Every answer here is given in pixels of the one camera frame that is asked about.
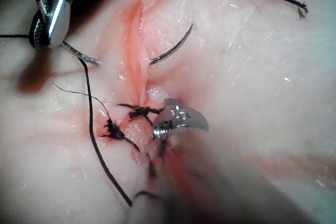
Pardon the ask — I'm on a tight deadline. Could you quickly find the left arm needle driver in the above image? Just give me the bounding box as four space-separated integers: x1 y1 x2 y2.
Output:
152 98 210 140

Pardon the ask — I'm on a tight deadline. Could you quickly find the right arm needle driver jaw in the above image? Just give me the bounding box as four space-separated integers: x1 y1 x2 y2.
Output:
48 0 72 49
29 0 51 49

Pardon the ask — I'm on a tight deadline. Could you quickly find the curved steel needle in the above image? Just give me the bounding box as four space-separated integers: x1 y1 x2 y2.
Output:
62 22 195 66

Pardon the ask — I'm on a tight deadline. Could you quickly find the black stitching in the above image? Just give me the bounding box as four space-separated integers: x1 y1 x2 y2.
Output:
99 102 165 154

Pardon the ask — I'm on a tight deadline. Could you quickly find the tissue pad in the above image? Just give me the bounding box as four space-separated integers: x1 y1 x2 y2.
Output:
0 0 336 224

